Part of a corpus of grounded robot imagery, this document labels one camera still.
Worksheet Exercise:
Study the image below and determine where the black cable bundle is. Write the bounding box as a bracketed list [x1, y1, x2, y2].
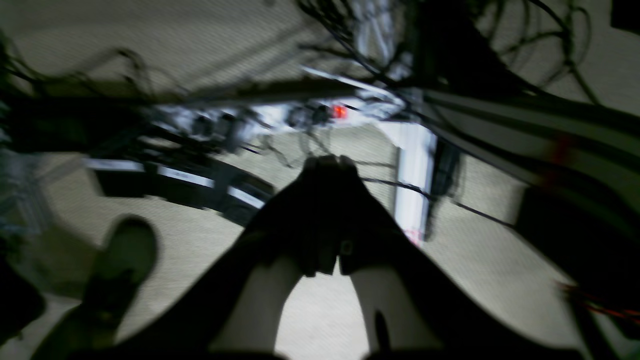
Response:
[0, 0, 640, 231]

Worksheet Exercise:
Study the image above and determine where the black and white power strip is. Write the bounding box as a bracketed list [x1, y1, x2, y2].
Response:
[84, 158, 275, 227]

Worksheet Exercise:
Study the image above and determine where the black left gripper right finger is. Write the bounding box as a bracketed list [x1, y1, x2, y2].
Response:
[337, 155, 582, 360]

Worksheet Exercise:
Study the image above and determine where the dark shoe on floor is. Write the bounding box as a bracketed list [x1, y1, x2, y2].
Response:
[30, 215, 160, 360]

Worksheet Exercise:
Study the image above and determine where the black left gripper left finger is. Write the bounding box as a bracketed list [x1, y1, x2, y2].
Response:
[70, 156, 330, 360]

